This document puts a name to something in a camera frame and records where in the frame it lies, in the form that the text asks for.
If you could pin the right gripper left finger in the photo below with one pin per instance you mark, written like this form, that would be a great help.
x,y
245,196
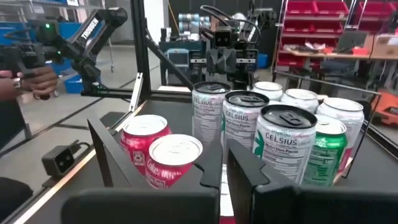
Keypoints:
x,y
140,205

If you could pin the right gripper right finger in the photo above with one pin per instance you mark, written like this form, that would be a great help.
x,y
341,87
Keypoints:
x,y
280,205

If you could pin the pink white Spindrift can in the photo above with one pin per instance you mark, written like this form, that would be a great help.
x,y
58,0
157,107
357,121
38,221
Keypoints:
x,y
346,118
300,99
269,89

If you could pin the silver Celsius Peach Vibe can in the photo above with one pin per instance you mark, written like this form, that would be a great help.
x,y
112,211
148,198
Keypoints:
x,y
206,115
284,146
239,124

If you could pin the green Sprite can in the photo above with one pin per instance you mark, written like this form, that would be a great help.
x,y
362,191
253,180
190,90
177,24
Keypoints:
x,y
326,152

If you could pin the black background robot arm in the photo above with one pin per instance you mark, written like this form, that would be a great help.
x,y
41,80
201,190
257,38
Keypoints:
x,y
90,34

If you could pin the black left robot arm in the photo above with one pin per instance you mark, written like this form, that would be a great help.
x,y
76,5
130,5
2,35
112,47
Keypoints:
x,y
253,29

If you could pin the grey rolls stack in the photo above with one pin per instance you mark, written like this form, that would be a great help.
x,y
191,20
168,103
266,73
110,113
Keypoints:
x,y
189,21

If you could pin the red storage bin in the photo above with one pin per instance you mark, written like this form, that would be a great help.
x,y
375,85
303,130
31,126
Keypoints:
x,y
331,7
297,27
300,7
373,9
370,25
326,28

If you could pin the metal storage rack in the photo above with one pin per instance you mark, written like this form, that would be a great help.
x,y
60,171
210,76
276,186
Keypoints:
x,y
311,18
373,18

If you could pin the wooden workbench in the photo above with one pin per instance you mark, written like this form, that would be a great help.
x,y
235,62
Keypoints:
x,y
342,56

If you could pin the blue storage bin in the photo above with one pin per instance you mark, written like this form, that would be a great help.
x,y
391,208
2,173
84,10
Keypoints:
x,y
9,32
74,84

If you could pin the person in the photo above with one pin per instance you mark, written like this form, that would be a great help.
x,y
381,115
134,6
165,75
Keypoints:
x,y
11,121

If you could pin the person's hand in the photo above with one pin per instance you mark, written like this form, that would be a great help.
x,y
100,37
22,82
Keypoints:
x,y
42,82

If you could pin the cardboard box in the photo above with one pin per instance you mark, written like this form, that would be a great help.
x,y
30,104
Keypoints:
x,y
385,45

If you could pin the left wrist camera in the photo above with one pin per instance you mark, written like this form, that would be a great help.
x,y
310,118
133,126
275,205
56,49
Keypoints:
x,y
223,38

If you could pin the black aluminium table frame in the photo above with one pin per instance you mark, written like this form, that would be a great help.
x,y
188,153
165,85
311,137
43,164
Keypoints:
x,y
140,46

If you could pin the black table-level camera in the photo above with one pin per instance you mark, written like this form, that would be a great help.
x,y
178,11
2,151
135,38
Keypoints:
x,y
57,161

